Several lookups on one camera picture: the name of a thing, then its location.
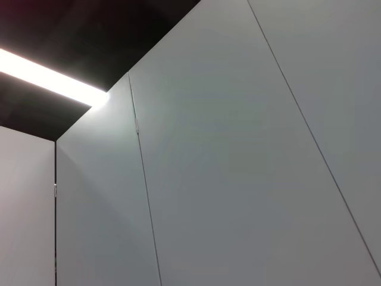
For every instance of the small metal panel hinge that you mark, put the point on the small metal panel hinge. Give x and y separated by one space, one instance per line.
55 189
137 125

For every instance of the bright ceiling light strip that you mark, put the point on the bright ceiling light strip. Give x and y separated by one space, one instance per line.
44 74

